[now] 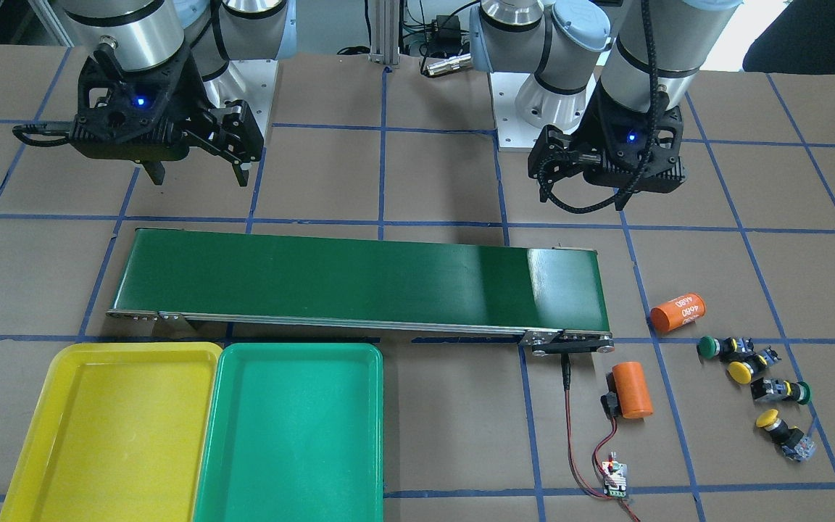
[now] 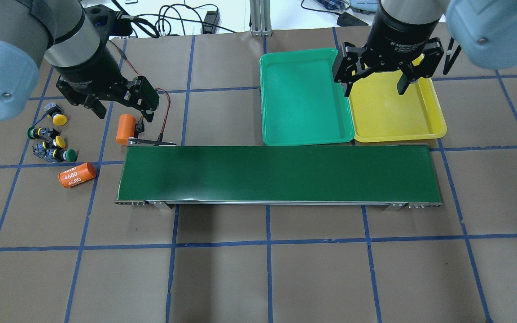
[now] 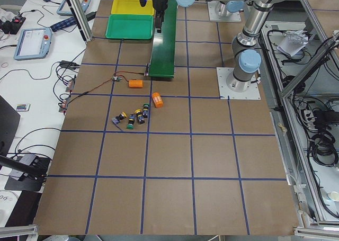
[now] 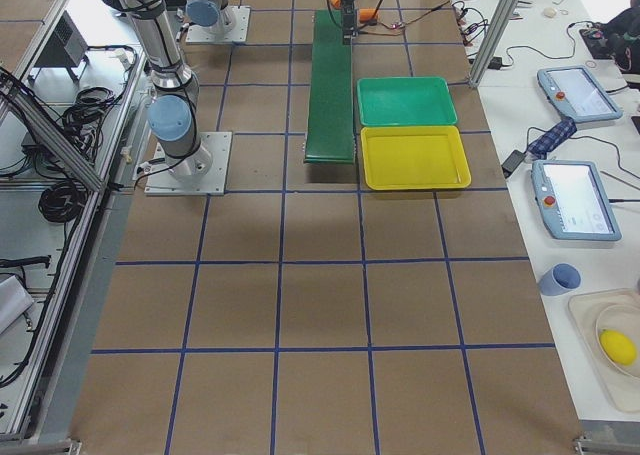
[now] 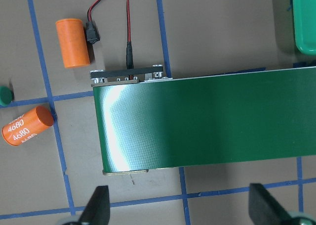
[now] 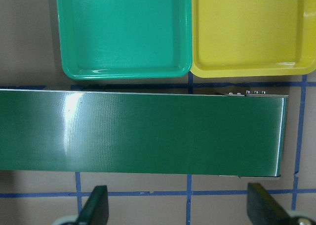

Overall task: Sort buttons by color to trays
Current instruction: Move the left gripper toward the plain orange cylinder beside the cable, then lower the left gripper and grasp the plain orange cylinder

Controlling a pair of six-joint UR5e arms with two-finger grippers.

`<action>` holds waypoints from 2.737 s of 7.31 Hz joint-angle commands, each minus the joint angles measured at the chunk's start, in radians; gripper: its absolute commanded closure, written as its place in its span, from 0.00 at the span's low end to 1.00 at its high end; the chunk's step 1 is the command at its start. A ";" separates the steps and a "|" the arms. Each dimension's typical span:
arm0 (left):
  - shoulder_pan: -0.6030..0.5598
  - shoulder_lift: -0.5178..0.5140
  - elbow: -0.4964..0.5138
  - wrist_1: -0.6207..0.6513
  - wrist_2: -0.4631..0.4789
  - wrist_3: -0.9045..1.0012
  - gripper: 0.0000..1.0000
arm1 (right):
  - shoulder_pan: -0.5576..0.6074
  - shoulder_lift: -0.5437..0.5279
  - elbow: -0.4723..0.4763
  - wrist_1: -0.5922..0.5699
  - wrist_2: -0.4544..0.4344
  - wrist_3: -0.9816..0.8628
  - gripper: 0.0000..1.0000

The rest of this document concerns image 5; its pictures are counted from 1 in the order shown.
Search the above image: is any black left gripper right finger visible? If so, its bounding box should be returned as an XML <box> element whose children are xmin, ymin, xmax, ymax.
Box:
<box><xmin>248</xmin><ymin>183</ymin><xmax>295</xmax><ymax>225</ymax></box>

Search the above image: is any plain orange cylinder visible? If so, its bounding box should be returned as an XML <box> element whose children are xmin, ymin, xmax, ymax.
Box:
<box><xmin>55</xmin><ymin>18</ymin><xmax>90</xmax><ymax>69</ymax></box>

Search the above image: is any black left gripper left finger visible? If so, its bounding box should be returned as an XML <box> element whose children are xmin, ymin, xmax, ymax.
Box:
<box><xmin>78</xmin><ymin>185</ymin><xmax>110</xmax><ymax>225</ymax></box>

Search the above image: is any green plastic tray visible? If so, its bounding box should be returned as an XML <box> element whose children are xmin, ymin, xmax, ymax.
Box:
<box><xmin>292</xmin><ymin>0</ymin><xmax>316</xmax><ymax>55</ymax></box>

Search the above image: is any orange cylinder marked 4680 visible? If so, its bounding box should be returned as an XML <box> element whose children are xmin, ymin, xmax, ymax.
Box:
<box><xmin>1</xmin><ymin>106</ymin><xmax>54</xmax><ymax>146</ymax></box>

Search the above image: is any green conveyor belt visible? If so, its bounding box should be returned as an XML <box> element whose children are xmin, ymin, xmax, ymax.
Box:
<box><xmin>93</xmin><ymin>67</ymin><xmax>316</xmax><ymax>173</ymax></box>

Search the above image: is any green push button switch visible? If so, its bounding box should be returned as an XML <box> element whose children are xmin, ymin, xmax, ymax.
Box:
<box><xmin>0</xmin><ymin>86</ymin><xmax>12</xmax><ymax>106</ymax></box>

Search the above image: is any red black power cable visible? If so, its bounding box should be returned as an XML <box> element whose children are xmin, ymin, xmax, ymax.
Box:
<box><xmin>86</xmin><ymin>0</ymin><xmax>135</xmax><ymax>70</ymax></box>

